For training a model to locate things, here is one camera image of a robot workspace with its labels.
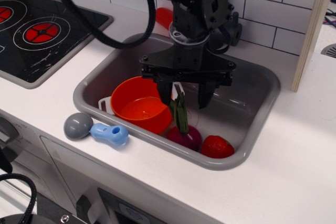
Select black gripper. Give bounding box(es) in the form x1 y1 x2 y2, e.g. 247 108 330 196
140 42 236 109

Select purple toy beet green stem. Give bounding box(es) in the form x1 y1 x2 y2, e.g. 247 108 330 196
166 92 202 151

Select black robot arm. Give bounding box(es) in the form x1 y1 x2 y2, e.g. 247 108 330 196
140 0 236 109

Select grey plastic sink basin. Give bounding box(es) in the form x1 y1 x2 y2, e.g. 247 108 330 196
73 34 280 170

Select dark grey toy faucet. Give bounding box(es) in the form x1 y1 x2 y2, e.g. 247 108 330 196
208 12 242 55

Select red toy strawberry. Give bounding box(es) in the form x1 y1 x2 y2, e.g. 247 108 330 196
201 135 235 158

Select red toy sausage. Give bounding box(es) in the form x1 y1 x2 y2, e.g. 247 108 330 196
155 7 173 37

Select grey and blue toy scoop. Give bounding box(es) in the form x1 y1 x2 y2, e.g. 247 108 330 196
63 112 129 148

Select grey round floor vent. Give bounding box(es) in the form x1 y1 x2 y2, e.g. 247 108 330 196
321 44 336 58

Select black toy stove top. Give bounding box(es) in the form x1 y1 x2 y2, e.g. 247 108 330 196
0 0 114 90

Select light wooden side panel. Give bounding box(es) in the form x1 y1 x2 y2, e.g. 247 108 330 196
290 0 329 92

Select grey oven knob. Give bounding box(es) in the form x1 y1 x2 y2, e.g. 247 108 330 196
0 117 19 148

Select orange toy pot white handles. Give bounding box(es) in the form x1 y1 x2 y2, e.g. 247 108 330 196
98 76 173 134

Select black braided cable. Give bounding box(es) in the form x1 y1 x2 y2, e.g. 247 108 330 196
44 0 158 49

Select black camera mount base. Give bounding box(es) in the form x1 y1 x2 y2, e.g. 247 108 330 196
1 193 84 223

